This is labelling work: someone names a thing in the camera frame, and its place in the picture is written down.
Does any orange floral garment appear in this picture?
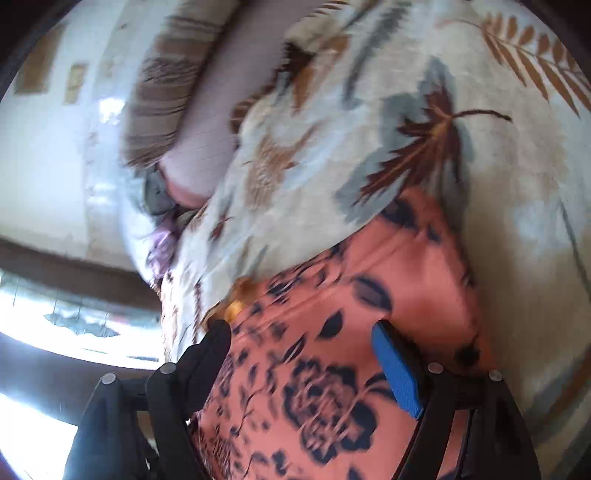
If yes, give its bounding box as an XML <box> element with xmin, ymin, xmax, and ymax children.
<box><xmin>191</xmin><ymin>189</ymin><xmax>494</xmax><ymax>479</ymax></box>

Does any striped bolster pillow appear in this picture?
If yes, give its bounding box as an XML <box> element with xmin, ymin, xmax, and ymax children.
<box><xmin>120</xmin><ymin>1</ymin><xmax>242</xmax><ymax>170</ymax></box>

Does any grey pillow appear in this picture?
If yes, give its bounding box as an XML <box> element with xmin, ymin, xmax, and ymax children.
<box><xmin>117</xmin><ymin>163</ymin><xmax>180</xmax><ymax>273</ymax></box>

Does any pink bed sheet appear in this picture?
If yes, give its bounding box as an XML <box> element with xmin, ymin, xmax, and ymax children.
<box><xmin>158</xmin><ymin>0</ymin><xmax>322</xmax><ymax>209</ymax></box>

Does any purple floral cloth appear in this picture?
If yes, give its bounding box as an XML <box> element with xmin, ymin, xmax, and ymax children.
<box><xmin>145</xmin><ymin>225</ymin><xmax>177</xmax><ymax>283</ymax></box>

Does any window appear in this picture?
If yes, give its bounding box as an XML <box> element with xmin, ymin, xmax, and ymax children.
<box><xmin>1</xmin><ymin>271</ymin><xmax>164</xmax><ymax>370</ymax></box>

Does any cream leaf-pattern blanket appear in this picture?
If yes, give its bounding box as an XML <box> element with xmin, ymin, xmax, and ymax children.
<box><xmin>161</xmin><ymin>1</ymin><xmax>590</xmax><ymax>479</ymax></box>

